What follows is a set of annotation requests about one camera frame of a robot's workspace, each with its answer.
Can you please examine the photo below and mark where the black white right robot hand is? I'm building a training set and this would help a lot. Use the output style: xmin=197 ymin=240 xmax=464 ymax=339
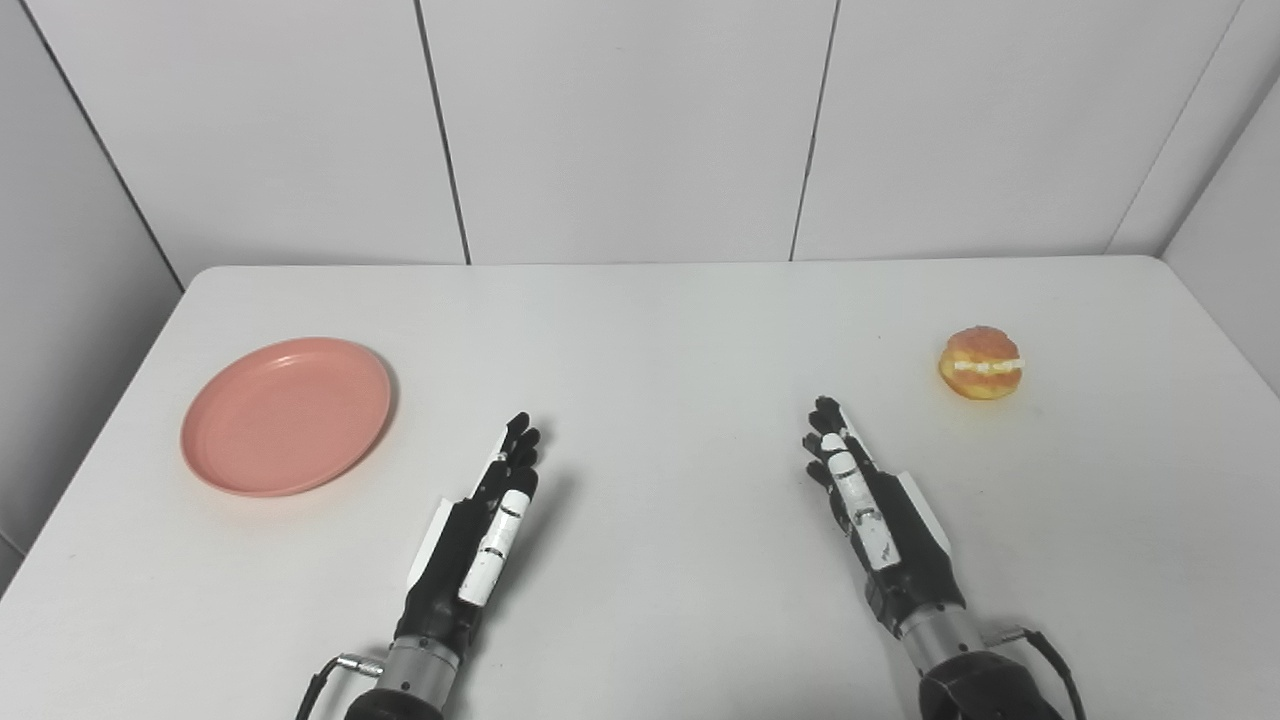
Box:
xmin=800 ymin=396 xmax=970 ymax=637

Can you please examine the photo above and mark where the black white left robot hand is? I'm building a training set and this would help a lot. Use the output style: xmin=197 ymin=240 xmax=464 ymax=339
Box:
xmin=394 ymin=411 xmax=547 ymax=653

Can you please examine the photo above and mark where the cream puff pastry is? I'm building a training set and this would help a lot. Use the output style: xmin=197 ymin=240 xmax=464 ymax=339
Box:
xmin=937 ymin=325 xmax=1026 ymax=402

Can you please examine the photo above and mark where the pink round plate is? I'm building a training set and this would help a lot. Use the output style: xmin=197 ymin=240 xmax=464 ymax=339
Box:
xmin=180 ymin=336 xmax=394 ymax=499

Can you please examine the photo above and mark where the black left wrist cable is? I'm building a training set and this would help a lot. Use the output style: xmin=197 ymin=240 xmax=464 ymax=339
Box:
xmin=294 ymin=652 xmax=387 ymax=720

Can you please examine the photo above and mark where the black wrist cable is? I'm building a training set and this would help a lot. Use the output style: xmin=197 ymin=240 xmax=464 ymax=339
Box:
xmin=984 ymin=624 xmax=1088 ymax=720
xmin=294 ymin=652 xmax=387 ymax=720

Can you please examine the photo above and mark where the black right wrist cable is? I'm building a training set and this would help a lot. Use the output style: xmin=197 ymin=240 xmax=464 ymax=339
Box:
xmin=984 ymin=624 xmax=1088 ymax=720

